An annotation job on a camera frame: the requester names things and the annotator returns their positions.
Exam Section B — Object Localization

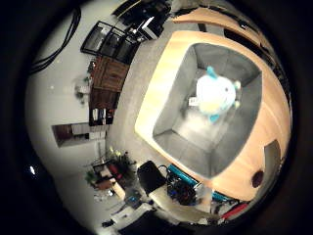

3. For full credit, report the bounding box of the light blue plush toy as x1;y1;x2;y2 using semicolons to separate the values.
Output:
195;66;243;124

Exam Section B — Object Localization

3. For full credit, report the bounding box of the grey fabric storage container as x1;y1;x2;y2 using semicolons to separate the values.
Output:
152;42;264;180

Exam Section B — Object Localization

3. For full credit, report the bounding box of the green potted plant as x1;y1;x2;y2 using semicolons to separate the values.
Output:
107;146;138;179

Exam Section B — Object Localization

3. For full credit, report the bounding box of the dark wooden cabinet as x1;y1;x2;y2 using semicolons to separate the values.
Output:
88;55;130;127

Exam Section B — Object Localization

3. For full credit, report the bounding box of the blue box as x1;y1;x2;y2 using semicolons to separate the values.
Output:
166;164;201;188

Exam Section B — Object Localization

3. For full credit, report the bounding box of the purple eggplant plush toy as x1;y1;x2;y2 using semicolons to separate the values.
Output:
250;169;265;189

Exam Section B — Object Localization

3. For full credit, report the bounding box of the grey flat sheet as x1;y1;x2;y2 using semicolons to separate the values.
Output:
263;139;282;175

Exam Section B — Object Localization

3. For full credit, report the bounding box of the black cable bundle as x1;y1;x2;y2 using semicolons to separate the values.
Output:
30;6;82;75

